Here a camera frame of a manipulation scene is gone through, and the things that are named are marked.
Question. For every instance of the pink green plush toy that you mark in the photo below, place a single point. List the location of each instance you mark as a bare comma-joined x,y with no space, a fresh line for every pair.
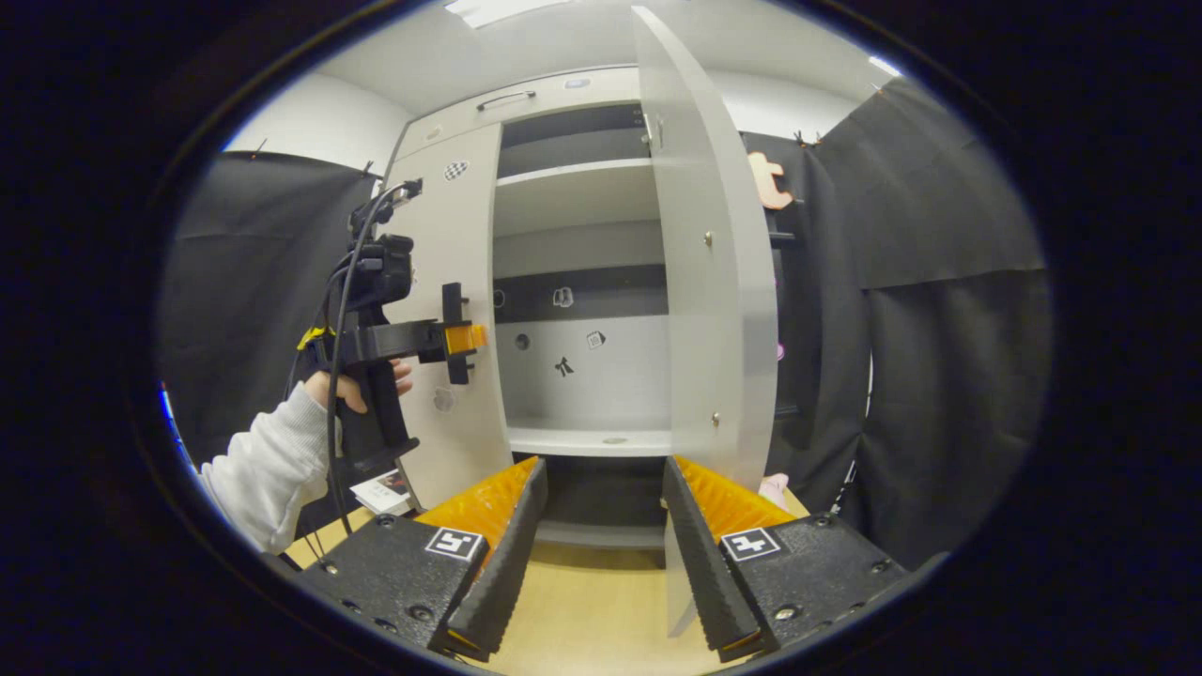
775,490

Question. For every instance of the white upper cabinet shelf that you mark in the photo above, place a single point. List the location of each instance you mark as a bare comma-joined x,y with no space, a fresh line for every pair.
573,192

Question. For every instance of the white cabinet shelf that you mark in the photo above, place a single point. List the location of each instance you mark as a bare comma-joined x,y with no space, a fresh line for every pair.
592,439
573,192

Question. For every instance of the white lower cabinet shelf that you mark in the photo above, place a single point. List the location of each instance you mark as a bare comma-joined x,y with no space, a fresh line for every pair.
592,439

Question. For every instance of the beige double-door shoe cabinet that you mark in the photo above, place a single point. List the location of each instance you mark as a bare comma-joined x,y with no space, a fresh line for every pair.
601,376

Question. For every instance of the black backdrop cloth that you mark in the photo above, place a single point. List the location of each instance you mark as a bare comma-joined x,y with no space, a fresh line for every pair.
939,376

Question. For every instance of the beige cabinet door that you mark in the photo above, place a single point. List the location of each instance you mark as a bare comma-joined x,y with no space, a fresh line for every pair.
451,235
704,329

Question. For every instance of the small ceiling light panel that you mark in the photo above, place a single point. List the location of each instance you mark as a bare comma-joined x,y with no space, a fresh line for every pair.
885,66

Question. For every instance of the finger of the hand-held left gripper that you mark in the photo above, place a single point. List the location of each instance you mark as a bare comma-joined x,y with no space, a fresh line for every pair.
465,338

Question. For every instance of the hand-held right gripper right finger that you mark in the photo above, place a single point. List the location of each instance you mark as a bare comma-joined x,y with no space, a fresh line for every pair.
700,563

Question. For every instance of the large ceiling light panel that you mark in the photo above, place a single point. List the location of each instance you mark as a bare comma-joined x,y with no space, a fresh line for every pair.
507,9

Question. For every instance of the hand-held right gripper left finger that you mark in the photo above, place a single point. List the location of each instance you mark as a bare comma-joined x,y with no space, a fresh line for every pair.
507,554

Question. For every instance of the white booklet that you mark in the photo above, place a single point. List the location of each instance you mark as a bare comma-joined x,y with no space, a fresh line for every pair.
383,493

